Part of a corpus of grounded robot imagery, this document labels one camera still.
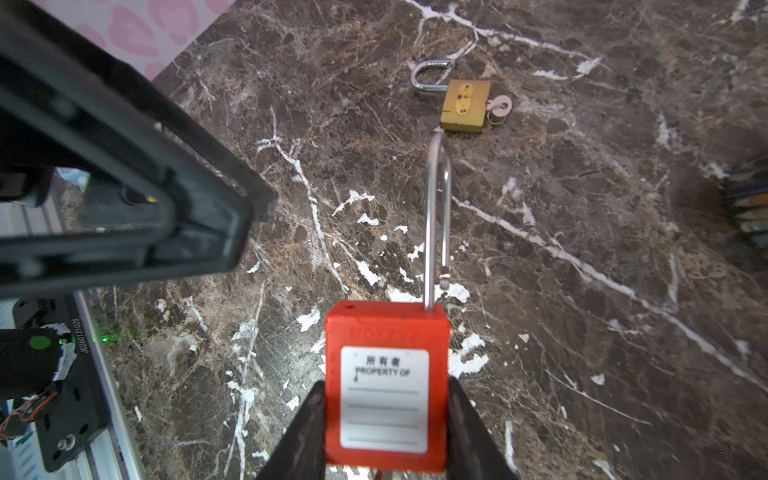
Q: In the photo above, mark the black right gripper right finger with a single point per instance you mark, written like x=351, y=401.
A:
x=471, y=451

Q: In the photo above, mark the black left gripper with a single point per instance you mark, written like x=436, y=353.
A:
x=183, y=204

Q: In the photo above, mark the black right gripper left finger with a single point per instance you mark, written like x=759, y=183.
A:
x=300, y=454

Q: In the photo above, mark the red safety padlock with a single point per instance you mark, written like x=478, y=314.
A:
x=387, y=362

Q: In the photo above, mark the brass padlock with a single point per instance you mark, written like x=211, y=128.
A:
x=465, y=101

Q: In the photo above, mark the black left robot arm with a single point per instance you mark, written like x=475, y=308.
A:
x=104, y=182

